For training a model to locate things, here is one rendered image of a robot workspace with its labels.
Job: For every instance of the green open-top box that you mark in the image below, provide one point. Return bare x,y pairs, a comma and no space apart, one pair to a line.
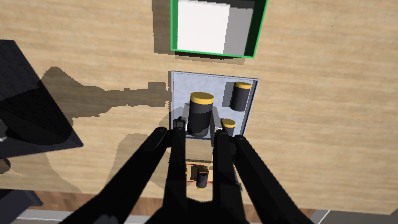
217,27

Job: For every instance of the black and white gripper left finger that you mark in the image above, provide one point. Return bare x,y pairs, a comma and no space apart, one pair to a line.
114,203

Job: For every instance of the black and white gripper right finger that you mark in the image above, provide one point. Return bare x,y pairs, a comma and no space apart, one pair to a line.
271,202

